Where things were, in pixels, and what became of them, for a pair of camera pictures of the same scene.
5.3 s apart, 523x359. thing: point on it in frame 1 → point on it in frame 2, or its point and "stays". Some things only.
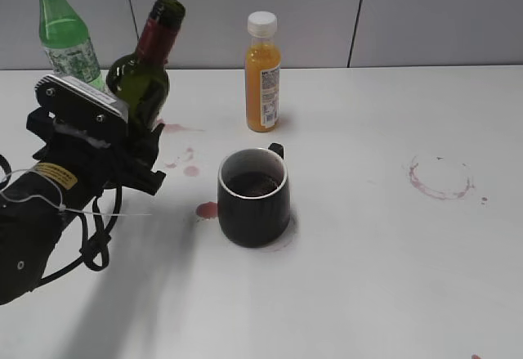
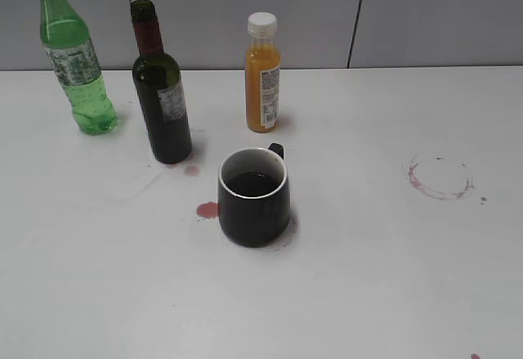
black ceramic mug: [253, 198] stays
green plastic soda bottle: [64, 33] stays
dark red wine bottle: [140, 82] → [159, 82]
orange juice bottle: [262, 74] stays
